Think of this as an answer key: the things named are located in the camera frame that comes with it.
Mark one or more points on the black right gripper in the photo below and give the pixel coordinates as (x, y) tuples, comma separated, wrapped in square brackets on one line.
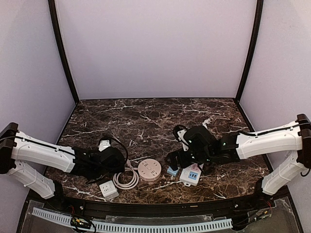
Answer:
[(173, 158)]

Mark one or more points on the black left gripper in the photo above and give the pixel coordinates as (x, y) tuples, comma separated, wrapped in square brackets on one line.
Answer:
[(97, 173)]

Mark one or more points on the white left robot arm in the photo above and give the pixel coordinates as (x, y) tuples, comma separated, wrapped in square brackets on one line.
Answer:
[(18, 148)]

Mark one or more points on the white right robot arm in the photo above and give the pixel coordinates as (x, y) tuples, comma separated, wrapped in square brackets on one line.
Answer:
[(294, 137)]

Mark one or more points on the blue plug adapter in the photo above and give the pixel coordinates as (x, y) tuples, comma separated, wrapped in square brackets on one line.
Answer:
[(172, 173)]

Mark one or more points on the pink round power socket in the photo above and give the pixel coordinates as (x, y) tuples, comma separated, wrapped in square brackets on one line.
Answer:
[(149, 170)]

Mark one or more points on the white multicolour power strip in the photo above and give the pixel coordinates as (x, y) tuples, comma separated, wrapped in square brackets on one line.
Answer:
[(190, 176)]

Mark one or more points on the white cube socket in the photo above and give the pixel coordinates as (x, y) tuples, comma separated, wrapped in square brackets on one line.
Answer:
[(108, 190)]

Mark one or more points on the small circuit board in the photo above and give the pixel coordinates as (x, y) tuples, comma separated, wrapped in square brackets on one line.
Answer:
[(80, 223)]

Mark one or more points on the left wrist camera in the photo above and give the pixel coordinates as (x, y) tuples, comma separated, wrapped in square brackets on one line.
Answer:
[(104, 144)]

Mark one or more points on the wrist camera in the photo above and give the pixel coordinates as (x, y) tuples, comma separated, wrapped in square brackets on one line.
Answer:
[(104, 144), (178, 132)]

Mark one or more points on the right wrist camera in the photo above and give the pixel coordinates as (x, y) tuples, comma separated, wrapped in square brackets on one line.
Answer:
[(178, 132)]

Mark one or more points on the black front table rail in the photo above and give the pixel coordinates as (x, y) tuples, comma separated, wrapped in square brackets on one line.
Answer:
[(229, 207)]

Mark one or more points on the grey slotted cable duct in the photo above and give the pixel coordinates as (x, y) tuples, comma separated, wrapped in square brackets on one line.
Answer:
[(129, 225)]

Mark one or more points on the left black frame post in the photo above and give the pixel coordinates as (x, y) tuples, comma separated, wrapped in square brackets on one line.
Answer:
[(61, 50)]

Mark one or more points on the black frame post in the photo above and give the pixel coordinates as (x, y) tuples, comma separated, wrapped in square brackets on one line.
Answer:
[(251, 50), (61, 50)]

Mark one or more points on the right black frame post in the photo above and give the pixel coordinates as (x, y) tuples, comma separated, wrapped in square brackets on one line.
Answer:
[(251, 50)]

